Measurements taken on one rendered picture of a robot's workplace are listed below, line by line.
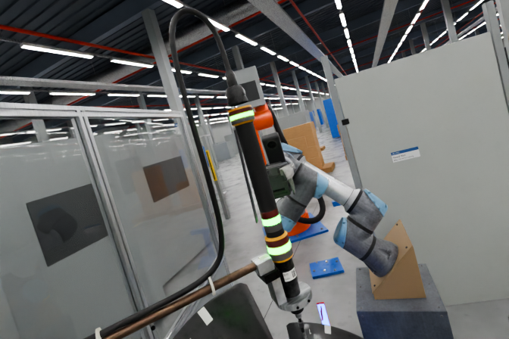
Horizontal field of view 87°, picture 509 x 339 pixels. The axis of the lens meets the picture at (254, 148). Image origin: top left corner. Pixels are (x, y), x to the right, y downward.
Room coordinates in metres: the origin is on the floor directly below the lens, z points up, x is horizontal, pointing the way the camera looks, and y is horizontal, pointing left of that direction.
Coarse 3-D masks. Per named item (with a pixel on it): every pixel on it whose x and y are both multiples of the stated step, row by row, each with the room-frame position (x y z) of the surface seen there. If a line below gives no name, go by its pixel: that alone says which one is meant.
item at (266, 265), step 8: (256, 264) 0.45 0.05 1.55; (264, 264) 0.45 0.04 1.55; (272, 264) 0.46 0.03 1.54; (256, 272) 0.46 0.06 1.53; (264, 272) 0.45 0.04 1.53; (272, 272) 0.45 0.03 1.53; (264, 280) 0.45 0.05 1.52; (272, 280) 0.45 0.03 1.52; (280, 280) 0.46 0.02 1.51; (272, 288) 0.46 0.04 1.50; (280, 288) 0.46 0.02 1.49; (304, 288) 0.48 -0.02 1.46; (272, 296) 0.47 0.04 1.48; (280, 296) 0.46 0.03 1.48; (304, 296) 0.46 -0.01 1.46; (280, 304) 0.46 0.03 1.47; (288, 304) 0.45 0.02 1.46; (296, 304) 0.45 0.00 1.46; (304, 304) 0.45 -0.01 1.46
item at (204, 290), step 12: (252, 264) 0.46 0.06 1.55; (228, 276) 0.44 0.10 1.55; (240, 276) 0.44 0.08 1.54; (204, 288) 0.42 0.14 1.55; (216, 288) 0.43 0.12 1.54; (180, 300) 0.41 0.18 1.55; (192, 300) 0.41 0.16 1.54; (156, 312) 0.39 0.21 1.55; (168, 312) 0.40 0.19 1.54; (132, 324) 0.38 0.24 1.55; (144, 324) 0.38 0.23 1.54; (108, 336) 0.37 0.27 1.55; (120, 336) 0.37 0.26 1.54
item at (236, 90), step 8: (232, 72) 0.48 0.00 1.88; (232, 80) 0.48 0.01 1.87; (232, 88) 0.47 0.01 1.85; (240, 88) 0.47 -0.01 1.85; (232, 96) 0.47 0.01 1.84; (240, 96) 0.47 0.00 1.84; (232, 104) 0.50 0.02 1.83; (280, 264) 0.47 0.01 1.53; (288, 264) 0.47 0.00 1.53; (280, 272) 0.47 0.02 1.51; (288, 272) 0.47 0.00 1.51; (288, 280) 0.47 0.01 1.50; (296, 280) 0.47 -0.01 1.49; (288, 288) 0.47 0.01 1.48; (296, 288) 0.47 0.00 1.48; (288, 296) 0.47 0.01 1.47; (296, 296) 0.47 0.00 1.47; (296, 312) 0.47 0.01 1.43
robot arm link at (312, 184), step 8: (304, 168) 0.85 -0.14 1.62; (296, 176) 0.84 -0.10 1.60; (304, 176) 0.84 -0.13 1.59; (312, 176) 0.84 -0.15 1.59; (320, 176) 0.85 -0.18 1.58; (296, 184) 0.85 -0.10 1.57; (304, 184) 0.83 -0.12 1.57; (312, 184) 0.83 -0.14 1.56; (320, 184) 0.83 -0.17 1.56; (296, 192) 0.84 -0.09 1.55; (304, 192) 0.83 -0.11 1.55; (312, 192) 0.84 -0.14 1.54; (320, 192) 0.83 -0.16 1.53; (296, 200) 0.83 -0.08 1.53; (304, 200) 0.83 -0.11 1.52
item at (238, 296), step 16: (240, 288) 0.60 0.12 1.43; (208, 304) 0.56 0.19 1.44; (224, 304) 0.56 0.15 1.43; (240, 304) 0.57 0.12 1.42; (256, 304) 0.58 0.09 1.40; (192, 320) 0.53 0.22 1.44; (224, 320) 0.54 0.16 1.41; (240, 320) 0.54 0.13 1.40; (256, 320) 0.55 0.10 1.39; (176, 336) 0.50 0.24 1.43; (208, 336) 0.51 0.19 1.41; (224, 336) 0.51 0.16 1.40; (240, 336) 0.52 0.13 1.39; (256, 336) 0.52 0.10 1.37
